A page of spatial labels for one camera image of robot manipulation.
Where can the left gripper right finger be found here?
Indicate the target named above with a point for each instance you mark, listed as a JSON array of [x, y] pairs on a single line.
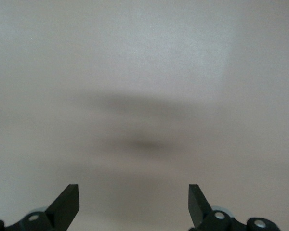
[[197, 207]]

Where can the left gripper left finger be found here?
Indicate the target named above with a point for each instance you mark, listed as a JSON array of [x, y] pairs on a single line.
[[65, 207]]

